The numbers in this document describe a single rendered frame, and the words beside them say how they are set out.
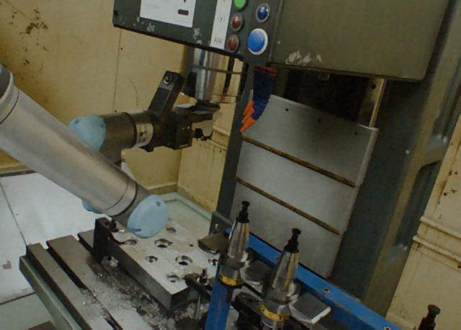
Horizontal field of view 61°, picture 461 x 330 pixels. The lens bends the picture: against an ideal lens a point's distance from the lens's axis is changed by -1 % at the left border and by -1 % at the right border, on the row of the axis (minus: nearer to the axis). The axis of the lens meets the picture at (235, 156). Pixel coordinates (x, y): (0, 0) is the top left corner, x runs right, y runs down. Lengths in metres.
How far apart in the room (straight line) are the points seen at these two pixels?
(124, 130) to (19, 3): 1.09
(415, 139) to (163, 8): 0.77
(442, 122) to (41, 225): 1.54
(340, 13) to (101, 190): 0.47
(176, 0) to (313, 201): 0.81
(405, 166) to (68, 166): 0.91
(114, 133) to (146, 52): 1.32
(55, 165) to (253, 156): 0.96
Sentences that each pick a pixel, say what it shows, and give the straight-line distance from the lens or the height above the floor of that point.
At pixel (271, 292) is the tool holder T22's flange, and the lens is 0.68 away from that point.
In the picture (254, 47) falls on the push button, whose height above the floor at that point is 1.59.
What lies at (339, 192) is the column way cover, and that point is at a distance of 1.27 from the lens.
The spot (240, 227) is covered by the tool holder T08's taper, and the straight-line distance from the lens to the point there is 0.72.
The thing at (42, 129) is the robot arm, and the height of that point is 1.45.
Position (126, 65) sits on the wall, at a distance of 2.01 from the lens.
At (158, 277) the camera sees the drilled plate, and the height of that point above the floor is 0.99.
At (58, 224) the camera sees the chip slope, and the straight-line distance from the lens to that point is 1.79.
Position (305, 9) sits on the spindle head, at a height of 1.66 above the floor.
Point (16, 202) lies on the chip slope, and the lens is 1.83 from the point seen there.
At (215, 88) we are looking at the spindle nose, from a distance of 0.88.
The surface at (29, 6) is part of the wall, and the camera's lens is 1.80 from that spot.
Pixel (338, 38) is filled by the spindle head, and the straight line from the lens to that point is 0.72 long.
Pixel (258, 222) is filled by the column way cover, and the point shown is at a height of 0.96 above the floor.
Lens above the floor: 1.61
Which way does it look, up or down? 18 degrees down
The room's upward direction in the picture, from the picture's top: 11 degrees clockwise
